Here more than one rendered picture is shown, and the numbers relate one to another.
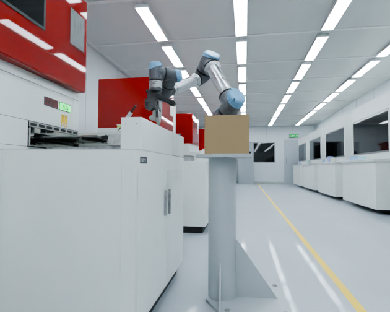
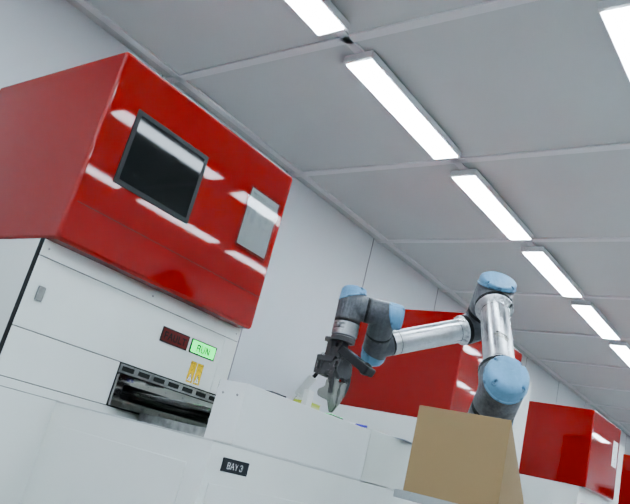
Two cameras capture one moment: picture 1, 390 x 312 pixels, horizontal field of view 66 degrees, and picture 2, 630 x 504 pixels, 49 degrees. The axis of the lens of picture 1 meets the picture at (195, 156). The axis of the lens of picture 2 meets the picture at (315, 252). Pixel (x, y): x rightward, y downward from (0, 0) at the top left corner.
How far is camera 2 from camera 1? 0.69 m
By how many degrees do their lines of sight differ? 34
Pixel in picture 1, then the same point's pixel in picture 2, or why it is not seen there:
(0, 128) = (66, 367)
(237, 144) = (474, 485)
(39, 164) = (87, 436)
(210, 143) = (418, 469)
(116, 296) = not seen: outside the picture
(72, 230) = not seen: outside the picture
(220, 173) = not seen: outside the picture
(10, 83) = (105, 300)
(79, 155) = (138, 433)
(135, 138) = (229, 421)
